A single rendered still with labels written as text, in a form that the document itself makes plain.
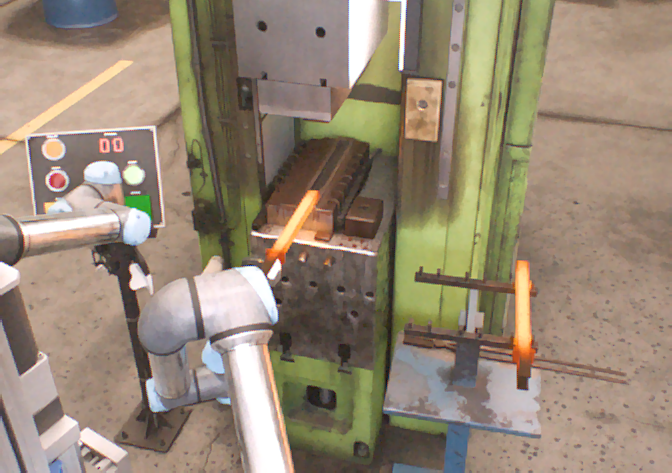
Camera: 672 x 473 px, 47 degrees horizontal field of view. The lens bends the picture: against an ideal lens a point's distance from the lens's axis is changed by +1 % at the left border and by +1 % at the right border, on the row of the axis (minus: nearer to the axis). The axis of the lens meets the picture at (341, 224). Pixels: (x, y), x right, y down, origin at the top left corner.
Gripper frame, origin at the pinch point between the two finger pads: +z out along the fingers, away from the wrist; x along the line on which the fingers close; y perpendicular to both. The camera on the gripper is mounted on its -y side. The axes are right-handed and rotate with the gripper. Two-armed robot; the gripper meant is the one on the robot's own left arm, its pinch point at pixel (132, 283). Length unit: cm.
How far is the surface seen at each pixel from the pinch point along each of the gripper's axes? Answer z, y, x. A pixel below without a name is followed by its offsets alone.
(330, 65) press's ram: -49, -49, 29
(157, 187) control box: -11.9, -24.3, -13.0
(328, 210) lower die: -6, -48, 28
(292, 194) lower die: -5, -50, 14
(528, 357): -1, -29, 95
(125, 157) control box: -19.7, -22.5, -21.6
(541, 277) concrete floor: 94, -179, 54
